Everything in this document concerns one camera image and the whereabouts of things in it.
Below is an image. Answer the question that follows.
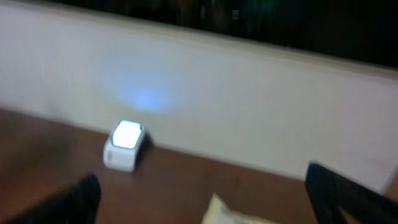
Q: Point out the white blue snack bag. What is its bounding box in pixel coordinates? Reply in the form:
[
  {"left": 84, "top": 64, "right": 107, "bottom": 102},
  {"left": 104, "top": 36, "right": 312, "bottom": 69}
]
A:
[{"left": 201, "top": 193, "right": 277, "bottom": 224}]

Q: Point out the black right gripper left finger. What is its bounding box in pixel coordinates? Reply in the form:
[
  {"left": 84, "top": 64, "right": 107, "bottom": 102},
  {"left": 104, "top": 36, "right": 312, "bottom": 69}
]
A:
[{"left": 5, "top": 173, "right": 101, "bottom": 224}]

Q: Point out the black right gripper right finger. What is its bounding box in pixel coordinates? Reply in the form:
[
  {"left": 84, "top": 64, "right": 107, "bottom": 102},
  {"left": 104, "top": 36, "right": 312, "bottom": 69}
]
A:
[{"left": 305, "top": 162, "right": 397, "bottom": 224}]

